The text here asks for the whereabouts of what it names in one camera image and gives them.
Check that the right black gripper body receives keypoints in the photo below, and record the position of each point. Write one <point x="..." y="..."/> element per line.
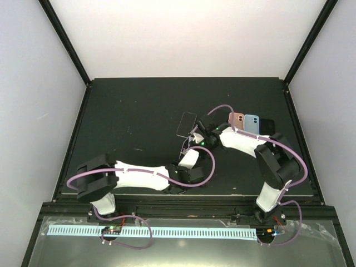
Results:
<point x="207" y="143"/>

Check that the pink phone case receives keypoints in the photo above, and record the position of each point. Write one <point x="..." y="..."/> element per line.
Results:
<point x="236" y="120"/>

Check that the light-blue phone case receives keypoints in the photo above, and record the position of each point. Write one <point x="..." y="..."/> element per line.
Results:
<point x="252" y="124"/>

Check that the black phone case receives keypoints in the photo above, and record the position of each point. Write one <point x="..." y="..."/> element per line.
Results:
<point x="267" y="127"/>

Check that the blue phone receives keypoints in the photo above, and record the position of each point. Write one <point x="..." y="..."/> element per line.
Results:
<point x="221" y="116"/>

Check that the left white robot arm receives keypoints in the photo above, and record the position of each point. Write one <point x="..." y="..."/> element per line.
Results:
<point x="96" y="179"/>

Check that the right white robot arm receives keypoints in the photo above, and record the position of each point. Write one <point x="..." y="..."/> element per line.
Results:
<point x="280" y="166"/>

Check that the right small circuit board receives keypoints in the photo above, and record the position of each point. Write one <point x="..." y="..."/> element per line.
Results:
<point x="269" y="232"/>

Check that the small circuit board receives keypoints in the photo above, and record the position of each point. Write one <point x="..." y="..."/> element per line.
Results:
<point x="269" y="232"/>
<point x="111" y="230"/>

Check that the left small circuit board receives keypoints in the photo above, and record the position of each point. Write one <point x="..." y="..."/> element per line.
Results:
<point x="111" y="230"/>

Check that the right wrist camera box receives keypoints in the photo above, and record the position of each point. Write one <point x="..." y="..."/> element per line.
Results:
<point x="196" y="138"/>

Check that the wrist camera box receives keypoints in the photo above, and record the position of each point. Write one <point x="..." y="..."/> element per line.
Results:
<point x="196" y="138"/>
<point x="189" y="159"/>

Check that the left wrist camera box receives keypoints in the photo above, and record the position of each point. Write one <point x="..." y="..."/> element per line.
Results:
<point x="189" y="159"/>

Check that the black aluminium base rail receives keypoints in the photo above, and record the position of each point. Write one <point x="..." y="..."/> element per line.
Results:
<point x="237" y="210"/>

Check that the right black frame post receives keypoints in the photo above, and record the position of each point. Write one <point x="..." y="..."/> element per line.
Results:
<point x="318" y="25"/>

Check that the black frame post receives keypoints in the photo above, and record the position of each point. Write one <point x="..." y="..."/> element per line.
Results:
<point x="65" y="40"/>
<point x="318" y="25"/>

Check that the white slotted cable duct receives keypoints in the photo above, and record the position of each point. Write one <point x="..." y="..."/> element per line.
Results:
<point x="156" y="232"/>

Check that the left black frame post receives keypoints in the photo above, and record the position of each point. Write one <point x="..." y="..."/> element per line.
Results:
<point x="65" y="40"/>

